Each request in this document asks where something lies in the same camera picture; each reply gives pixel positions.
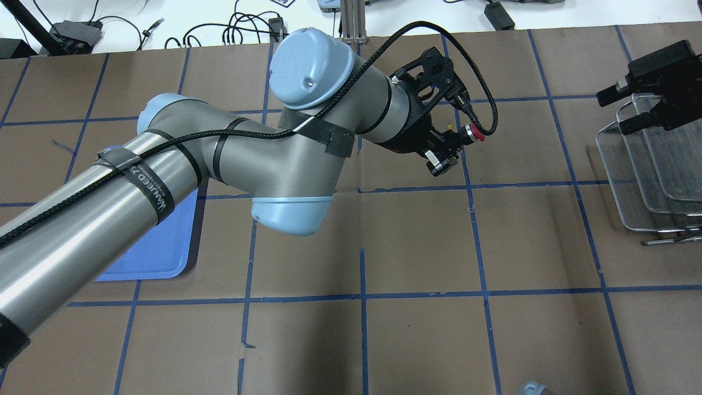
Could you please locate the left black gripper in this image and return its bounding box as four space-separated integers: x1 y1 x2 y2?
379 47 467 177

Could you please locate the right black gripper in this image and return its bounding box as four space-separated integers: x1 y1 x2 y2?
595 39 701 136

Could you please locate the red emergency stop button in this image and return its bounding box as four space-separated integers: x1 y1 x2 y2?
435 123 486 157

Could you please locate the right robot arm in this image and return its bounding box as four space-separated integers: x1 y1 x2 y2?
596 40 701 135

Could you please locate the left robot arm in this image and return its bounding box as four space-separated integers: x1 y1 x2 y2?
1 28 462 368

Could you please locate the black power adapter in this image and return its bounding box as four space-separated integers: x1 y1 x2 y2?
483 1 516 31

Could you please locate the blue plastic tray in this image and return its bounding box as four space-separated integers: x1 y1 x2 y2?
94 145 200 283

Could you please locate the wire mesh shelf rack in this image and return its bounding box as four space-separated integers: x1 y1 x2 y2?
595 94 700 246

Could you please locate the aluminium frame post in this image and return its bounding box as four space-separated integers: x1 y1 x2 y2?
340 0 368 44

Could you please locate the black camera stand base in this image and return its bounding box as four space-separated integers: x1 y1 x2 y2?
34 20 103 56

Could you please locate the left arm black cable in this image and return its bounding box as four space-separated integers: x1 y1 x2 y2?
0 21 499 249

